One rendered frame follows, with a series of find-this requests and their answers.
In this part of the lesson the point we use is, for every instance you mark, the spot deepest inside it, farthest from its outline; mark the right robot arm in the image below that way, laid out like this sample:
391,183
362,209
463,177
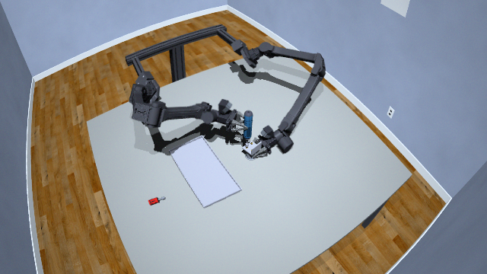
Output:
156,113

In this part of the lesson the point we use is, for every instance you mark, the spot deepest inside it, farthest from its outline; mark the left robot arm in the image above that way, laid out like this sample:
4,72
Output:
287,124

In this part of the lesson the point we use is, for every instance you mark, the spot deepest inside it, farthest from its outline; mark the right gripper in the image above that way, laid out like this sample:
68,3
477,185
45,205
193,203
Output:
233,120

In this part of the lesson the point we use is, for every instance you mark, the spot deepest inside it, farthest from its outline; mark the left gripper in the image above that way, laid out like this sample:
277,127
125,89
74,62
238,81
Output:
264,147

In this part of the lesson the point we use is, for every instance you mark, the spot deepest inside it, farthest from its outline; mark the red-handled nut driver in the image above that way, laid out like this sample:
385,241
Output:
154,200

